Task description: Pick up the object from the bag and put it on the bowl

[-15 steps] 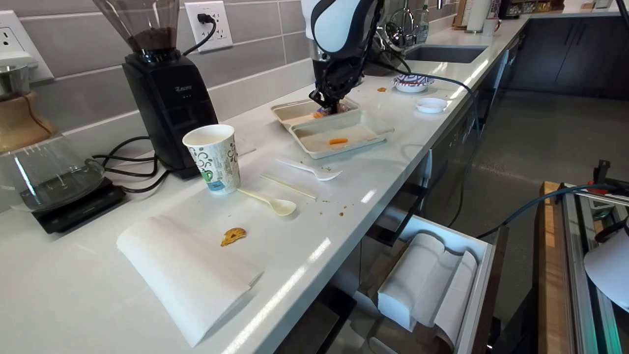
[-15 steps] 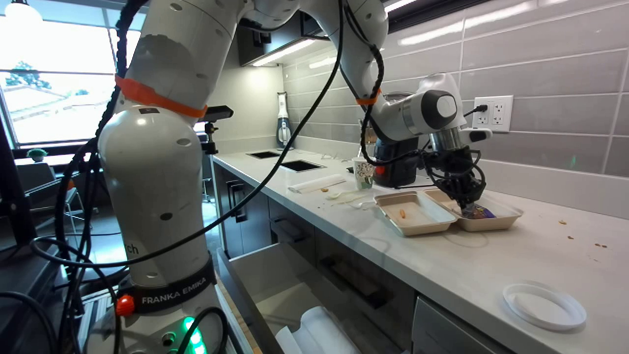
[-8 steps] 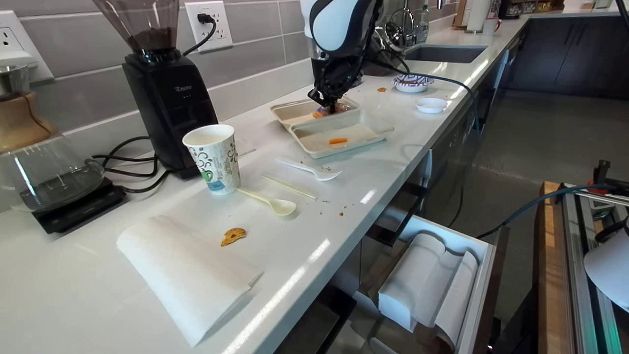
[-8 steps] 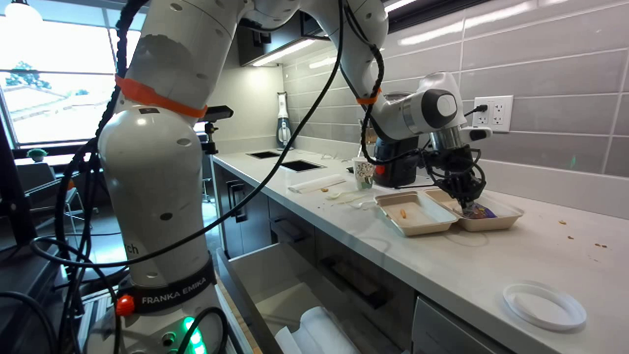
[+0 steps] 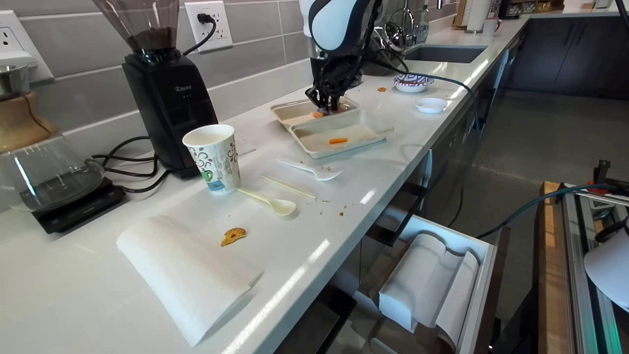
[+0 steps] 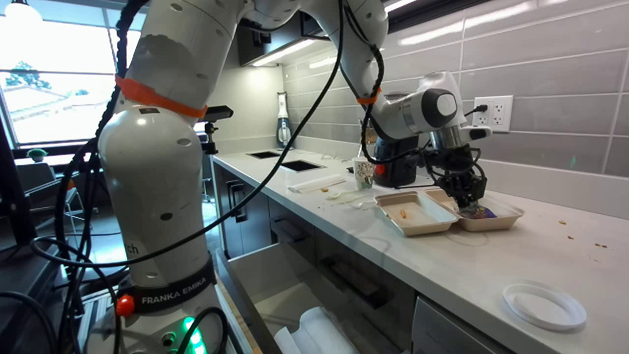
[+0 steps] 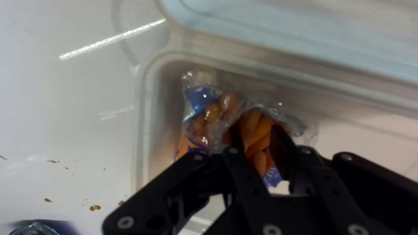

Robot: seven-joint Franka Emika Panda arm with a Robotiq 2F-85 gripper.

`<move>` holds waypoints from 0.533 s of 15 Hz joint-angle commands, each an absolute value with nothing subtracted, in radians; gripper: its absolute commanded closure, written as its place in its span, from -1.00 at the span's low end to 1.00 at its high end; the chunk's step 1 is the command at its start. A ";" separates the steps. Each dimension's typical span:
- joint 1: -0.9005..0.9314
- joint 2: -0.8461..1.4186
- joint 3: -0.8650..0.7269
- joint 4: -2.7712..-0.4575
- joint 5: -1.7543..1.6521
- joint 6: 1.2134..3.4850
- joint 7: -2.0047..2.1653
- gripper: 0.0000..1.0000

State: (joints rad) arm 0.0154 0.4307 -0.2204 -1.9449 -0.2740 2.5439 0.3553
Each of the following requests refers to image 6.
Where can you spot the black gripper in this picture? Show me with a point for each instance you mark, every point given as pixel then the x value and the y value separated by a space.
pixel 458 168

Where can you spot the clear bag of baby carrots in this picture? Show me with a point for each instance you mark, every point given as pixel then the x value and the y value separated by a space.
pixel 487 214

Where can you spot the beige clamshell takeout container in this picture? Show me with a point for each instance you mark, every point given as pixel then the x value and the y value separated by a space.
pixel 418 220

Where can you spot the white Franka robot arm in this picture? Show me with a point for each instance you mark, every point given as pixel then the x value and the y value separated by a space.
pixel 153 184

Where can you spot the loose orange carrot piece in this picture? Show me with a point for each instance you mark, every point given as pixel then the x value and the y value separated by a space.
pixel 403 214

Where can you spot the patterned paper cup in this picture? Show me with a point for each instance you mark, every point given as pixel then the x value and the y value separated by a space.
pixel 361 176

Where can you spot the white round plastic lid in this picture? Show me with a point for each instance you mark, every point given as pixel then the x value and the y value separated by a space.
pixel 542 308

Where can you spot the large black countertop panel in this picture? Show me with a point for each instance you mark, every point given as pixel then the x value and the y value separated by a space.
pixel 298 166

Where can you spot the tall glass bottle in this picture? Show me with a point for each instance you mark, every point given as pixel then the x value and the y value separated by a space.
pixel 283 135

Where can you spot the white paper roll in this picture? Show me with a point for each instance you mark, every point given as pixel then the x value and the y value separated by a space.
pixel 287 343
pixel 326 336

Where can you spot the small black countertop panel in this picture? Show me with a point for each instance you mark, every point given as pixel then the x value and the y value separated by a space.
pixel 261 155

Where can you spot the open white drawer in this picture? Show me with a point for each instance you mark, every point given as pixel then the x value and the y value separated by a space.
pixel 267 269

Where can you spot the dark lower counter cabinet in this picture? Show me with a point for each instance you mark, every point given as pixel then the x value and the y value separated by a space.
pixel 247 218

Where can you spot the dark upper cabinet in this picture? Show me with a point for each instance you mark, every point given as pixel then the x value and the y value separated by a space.
pixel 261 41

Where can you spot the bright window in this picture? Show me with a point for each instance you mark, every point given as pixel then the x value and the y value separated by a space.
pixel 51 100

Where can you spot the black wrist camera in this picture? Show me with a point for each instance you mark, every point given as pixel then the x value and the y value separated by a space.
pixel 479 133

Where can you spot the white wall outlet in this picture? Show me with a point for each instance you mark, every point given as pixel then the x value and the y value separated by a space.
pixel 499 115

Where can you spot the black camera on stand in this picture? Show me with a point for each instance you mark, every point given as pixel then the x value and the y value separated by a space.
pixel 216 113

